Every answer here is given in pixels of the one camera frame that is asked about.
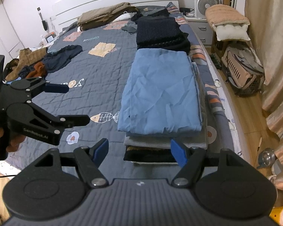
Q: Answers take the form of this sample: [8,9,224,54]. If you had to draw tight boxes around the beige pet carrier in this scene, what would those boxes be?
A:
[220,46,266,97]

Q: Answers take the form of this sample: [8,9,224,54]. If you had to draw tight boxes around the folded khaki bedding stack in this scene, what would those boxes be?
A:
[77,2,139,31]

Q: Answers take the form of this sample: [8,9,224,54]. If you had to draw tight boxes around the stack of folded mixed clothes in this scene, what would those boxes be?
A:
[123,56,209,164]

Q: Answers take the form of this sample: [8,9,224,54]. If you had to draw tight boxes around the crumpled dark grey garments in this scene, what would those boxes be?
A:
[121,8,171,34]

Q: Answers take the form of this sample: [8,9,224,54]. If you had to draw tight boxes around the white wardrobe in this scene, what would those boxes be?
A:
[0,2,25,57]

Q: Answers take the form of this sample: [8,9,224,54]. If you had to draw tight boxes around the stack of folded black clothes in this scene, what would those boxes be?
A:
[135,16,191,53]

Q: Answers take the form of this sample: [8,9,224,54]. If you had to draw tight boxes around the brown fleece coat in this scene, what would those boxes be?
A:
[5,48,49,82]

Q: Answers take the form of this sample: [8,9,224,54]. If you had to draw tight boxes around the white cushion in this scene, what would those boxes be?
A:
[215,24,249,41]

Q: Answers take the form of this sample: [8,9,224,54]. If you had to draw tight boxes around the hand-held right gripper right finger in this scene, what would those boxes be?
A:
[170,138,246,189]

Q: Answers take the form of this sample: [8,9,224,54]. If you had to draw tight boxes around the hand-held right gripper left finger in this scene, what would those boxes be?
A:
[35,138,109,189]

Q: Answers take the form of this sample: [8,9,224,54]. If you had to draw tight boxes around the beige curtain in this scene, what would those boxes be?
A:
[244,0,283,193]

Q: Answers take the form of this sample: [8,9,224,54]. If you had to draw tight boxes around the white nightstand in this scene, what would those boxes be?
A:
[184,16,215,49]

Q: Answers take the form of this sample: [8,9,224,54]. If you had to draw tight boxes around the light blue garment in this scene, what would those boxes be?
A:
[117,48,202,133]

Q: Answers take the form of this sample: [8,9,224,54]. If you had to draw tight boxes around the metal pot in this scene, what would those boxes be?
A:
[258,148,275,169]

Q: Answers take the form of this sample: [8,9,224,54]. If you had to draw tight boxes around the rust orange sweater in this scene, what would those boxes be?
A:
[26,62,48,79]

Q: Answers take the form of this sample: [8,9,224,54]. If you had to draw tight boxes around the white box fan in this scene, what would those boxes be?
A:
[194,0,223,18]

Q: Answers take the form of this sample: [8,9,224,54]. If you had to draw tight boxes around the black power adapter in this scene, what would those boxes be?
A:
[180,7,195,17]

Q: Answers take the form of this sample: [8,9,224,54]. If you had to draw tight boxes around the wooden stool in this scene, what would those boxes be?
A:
[211,38,229,57]

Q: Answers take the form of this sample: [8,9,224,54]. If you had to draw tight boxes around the white pillow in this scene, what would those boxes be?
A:
[113,13,132,21]

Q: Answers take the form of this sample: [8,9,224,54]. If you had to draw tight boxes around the yellow toy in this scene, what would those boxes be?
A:
[269,206,283,224]

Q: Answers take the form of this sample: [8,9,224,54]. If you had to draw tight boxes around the grey quilted bedspread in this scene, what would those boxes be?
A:
[5,5,227,177]

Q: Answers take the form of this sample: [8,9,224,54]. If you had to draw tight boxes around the grey cup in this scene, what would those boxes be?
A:
[271,159,283,175]

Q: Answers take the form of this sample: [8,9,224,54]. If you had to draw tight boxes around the small orange bedside item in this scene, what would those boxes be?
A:
[39,32,58,44]

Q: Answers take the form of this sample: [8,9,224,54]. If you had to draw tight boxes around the person's left hand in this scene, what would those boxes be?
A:
[0,124,27,153]

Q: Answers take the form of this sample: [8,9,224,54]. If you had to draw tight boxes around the navy dotted garment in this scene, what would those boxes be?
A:
[18,65,36,78]

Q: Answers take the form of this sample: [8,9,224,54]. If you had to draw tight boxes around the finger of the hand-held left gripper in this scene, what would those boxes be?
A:
[11,78,70,99]
[29,102,91,132]

